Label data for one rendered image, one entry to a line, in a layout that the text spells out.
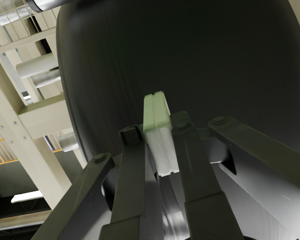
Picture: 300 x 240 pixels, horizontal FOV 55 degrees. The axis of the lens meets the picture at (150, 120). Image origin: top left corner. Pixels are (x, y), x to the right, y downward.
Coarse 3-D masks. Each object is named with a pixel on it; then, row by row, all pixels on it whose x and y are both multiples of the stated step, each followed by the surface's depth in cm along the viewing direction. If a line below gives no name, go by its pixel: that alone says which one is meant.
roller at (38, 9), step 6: (30, 0) 32; (36, 0) 32; (42, 0) 32; (48, 0) 32; (54, 0) 33; (60, 0) 33; (66, 0) 33; (72, 0) 34; (30, 6) 33; (36, 6) 33; (42, 6) 33; (48, 6) 33; (54, 6) 34
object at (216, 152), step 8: (184, 112) 18; (176, 120) 17; (184, 120) 17; (200, 128) 15; (208, 128) 15; (200, 136) 14; (208, 136) 14; (208, 144) 14; (216, 144) 14; (224, 144) 14; (208, 152) 14; (216, 152) 14; (224, 152) 14; (216, 160) 14; (224, 160) 14
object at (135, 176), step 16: (128, 128) 15; (128, 144) 15; (144, 144) 14; (128, 160) 13; (144, 160) 13; (128, 176) 12; (144, 176) 11; (128, 192) 11; (144, 192) 10; (112, 208) 10; (128, 208) 10; (144, 208) 10; (160, 208) 13; (112, 224) 9; (128, 224) 8; (144, 224) 9; (160, 224) 12
